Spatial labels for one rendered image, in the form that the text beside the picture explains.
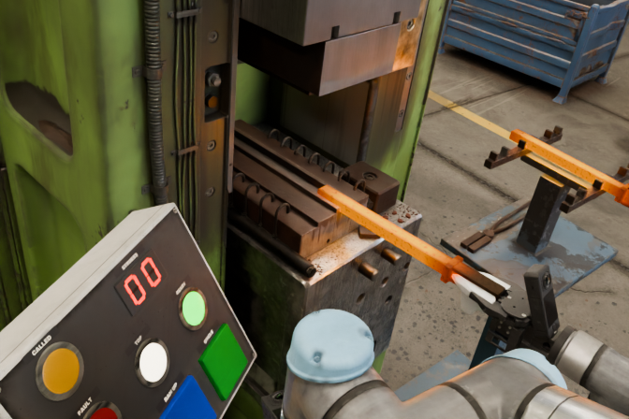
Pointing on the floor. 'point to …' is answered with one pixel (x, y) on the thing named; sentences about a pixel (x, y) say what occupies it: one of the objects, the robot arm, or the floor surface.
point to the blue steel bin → (535, 22)
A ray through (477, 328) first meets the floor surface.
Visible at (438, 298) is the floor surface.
